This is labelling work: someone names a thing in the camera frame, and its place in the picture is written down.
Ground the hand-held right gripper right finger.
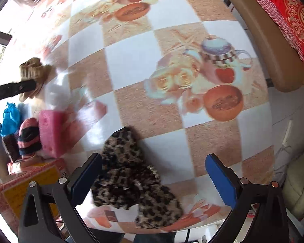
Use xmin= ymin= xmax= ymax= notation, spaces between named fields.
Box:
xmin=205 ymin=153 xmax=290 ymax=243

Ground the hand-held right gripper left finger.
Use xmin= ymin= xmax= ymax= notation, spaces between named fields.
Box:
xmin=17 ymin=152 xmax=103 ymax=243

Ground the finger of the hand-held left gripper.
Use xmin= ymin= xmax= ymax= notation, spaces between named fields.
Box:
xmin=0 ymin=79 xmax=37 ymax=103

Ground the beige knit cuff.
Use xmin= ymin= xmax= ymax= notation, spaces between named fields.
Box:
xmin=18 ymin=57 xmax=52 ymax=102

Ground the blue cloth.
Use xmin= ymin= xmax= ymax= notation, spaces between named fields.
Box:
xmin=0 ymin=102 xmax=22 ymax=137

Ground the leopard print scrunchie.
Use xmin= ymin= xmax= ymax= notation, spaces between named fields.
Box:
xmin=91 ymin=127 xmax=185 ymax=229

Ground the pink knit cuff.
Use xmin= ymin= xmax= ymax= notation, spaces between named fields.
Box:
xmin=17 ymin=118 xmax=42 ymax=156

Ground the dark striped knit cuff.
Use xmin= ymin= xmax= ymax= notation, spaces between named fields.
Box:
xmin=1 ymin=134 xmax=22 ymax=162

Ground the pink sponge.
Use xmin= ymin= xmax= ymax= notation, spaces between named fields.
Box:
xmin=38 ymin=110 xmax=71 ymax=159

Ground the red patterned cardboard box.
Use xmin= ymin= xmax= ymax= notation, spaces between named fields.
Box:
xmin=0 ymin=157 xmax=67 ymax=233

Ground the cream padded seat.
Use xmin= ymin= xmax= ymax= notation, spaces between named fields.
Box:
xmin=281 ymin=154 xmax=304 ymax=219

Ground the checkered printed tablecloth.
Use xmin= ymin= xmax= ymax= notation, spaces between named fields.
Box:
xmin=0 ymin=0 xmax=275 ymax=233

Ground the brown leather chair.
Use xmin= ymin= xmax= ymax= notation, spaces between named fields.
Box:
xmin=223 ymin=0 xmax=304 ymax=93

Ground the red gingham cloth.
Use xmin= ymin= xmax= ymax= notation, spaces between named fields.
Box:
xmin=251 ymin=0 xmax=304 ymax=64

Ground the red gold embroidered cushion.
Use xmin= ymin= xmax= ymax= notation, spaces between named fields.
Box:
xmin=271 ymin=0 xmax=304 ymax=72

